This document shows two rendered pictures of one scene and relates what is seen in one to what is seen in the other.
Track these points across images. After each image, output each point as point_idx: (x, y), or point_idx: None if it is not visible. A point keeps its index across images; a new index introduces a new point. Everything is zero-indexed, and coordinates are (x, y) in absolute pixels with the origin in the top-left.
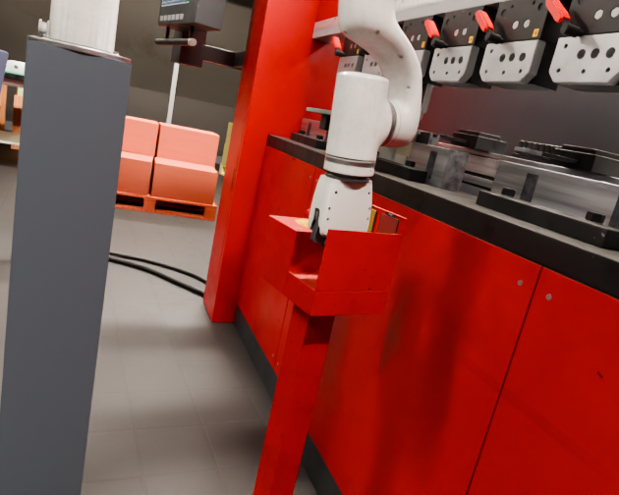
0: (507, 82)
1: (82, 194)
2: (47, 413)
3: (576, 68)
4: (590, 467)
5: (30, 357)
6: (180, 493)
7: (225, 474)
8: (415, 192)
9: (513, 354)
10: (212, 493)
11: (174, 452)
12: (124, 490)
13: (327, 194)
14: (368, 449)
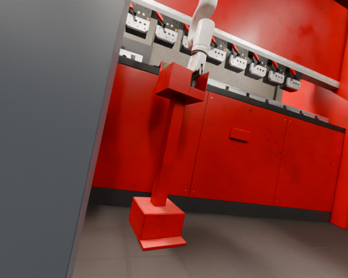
0: (167, 41)
1: None
2: (80, 226)
3: None
4: (225, 128)
5: (93, 159)
6: (91, 244)
7: (83, 225)
8: (155, 68)
9: (204, 112)
10: (98, 231)
11: None
12: (74, 271)
13: (205, 59)
14: (149, 164)
